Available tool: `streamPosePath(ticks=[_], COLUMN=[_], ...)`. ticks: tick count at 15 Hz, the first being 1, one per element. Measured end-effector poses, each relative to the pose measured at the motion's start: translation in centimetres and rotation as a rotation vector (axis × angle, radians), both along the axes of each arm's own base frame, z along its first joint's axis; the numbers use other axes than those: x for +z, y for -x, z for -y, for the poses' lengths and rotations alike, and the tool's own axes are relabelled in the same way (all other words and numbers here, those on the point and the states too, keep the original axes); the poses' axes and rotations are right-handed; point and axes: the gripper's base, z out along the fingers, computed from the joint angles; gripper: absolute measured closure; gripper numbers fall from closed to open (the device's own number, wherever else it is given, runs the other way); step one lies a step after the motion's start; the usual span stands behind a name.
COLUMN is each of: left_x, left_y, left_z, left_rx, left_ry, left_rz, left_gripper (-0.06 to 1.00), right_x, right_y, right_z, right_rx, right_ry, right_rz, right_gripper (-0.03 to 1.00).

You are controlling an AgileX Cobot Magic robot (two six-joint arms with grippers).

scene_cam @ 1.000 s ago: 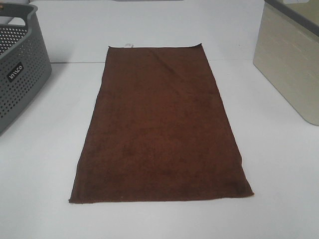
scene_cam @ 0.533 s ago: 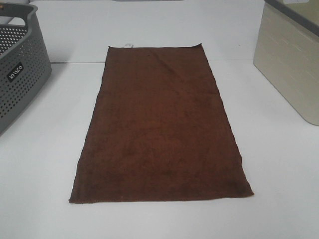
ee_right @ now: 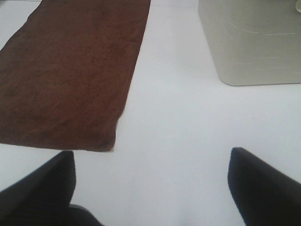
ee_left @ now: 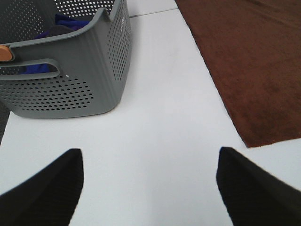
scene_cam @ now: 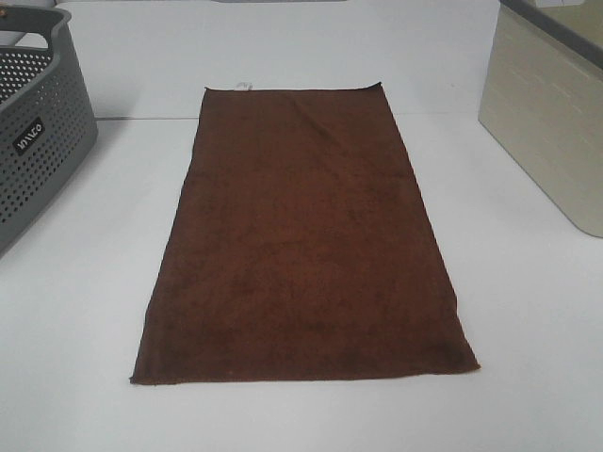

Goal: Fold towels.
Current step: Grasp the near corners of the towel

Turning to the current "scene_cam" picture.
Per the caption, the brown towel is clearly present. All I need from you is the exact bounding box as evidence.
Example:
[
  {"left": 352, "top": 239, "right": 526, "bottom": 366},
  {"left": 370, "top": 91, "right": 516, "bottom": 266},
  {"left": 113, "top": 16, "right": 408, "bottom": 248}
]
[{"left": 131, "top": 84, "right": 479, "bottom": 385}]

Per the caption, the beige plastic storage box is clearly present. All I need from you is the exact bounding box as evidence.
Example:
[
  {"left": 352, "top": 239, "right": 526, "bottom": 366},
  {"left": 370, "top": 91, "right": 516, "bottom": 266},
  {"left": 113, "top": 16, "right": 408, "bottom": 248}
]
[{"left": 479, "top": 1, "right": 602, "bottom": 236}]

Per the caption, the grey perforated plastic basket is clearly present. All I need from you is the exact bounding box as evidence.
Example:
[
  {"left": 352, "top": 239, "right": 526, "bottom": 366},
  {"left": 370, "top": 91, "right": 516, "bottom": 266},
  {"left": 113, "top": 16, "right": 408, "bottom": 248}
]
[{"left": 1, "top": 6, "right": 98, "bottom": 250}]

